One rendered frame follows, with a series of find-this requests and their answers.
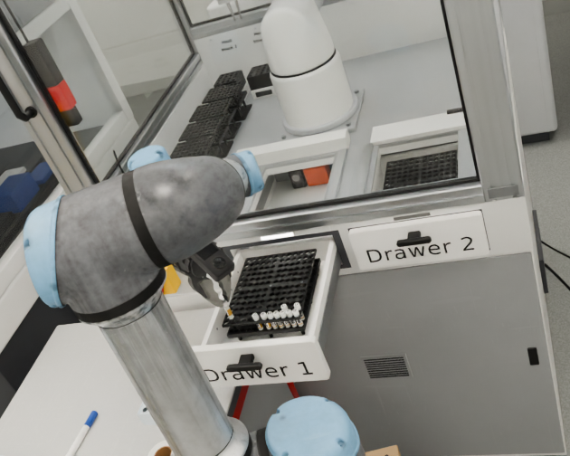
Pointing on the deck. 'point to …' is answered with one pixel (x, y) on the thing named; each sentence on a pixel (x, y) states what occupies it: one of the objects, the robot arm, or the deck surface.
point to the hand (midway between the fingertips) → (224, 300)
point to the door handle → (4, 82)
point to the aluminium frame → (240, 229)
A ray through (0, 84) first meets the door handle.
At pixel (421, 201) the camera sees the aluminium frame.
